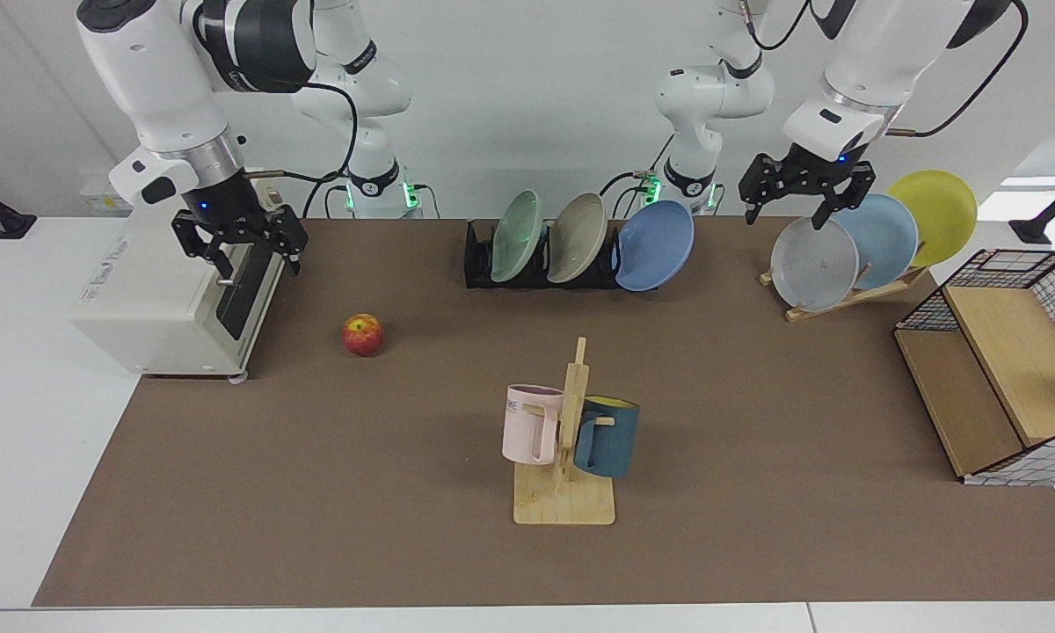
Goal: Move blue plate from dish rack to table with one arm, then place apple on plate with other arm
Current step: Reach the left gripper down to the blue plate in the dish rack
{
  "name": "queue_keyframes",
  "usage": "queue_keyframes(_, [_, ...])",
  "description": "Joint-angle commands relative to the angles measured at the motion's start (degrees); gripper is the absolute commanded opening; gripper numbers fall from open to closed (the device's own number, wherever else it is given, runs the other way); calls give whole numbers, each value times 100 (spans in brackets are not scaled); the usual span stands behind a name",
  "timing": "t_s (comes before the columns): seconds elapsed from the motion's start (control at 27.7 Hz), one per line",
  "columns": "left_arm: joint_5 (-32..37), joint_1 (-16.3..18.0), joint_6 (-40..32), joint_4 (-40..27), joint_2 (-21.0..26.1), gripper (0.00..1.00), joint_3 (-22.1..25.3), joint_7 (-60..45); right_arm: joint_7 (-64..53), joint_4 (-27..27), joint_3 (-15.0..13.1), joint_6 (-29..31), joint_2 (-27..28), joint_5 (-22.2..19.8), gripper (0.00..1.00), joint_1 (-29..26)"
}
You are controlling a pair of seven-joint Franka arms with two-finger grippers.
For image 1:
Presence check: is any red apple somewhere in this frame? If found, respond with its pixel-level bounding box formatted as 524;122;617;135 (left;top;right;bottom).
343;313;384;358

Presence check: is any grey plate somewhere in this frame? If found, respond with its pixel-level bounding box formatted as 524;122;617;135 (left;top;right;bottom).
770;217;860;313

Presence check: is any light blue plate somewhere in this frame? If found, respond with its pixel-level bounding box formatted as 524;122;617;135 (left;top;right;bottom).
831;193;920;291

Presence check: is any wooden plate rack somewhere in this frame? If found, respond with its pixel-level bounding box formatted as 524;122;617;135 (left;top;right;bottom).
759;264;930;324

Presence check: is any yellow plate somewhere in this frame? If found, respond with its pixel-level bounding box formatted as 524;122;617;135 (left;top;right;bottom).
886;170;979;268

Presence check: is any beige plate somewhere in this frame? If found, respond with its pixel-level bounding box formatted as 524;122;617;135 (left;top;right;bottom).
547;193;609;285

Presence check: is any black dish rack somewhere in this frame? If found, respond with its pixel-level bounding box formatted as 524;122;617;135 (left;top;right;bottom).
463;220;662;291

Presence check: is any pale green plate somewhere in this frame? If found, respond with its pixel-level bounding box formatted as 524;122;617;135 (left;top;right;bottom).
491;189;544;284

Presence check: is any pale toaster oven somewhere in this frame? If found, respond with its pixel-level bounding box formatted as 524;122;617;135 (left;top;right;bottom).
69;180;289;383

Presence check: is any white power strip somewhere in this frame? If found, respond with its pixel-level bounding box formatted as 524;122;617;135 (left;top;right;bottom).
77;171;135;214

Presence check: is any black clamp stand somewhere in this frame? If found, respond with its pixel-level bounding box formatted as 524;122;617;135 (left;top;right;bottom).
0;167;38;241
1009;170;1055;246

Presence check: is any brown table cloth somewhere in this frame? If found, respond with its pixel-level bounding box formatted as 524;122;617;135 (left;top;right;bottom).
32;217;1055;608

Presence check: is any dark blue cup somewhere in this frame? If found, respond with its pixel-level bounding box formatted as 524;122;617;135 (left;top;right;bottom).
572;397;641;480

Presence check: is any pink cup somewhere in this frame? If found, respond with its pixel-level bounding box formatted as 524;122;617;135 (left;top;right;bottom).
502;384;565;465

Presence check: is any wooden cup stand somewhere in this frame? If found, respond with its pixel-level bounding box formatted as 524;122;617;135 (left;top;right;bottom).
513;337;617;527

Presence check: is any black base cable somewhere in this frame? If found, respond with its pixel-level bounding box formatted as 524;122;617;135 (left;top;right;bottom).
598;132;680;219
302;171;353;219

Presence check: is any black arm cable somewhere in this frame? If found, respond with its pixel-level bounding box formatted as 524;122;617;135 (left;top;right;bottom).
246;77;360;186
886;0;1030;140

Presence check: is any wire basket with wooden floor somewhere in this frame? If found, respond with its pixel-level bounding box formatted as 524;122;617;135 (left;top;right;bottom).
893;249;1055;487

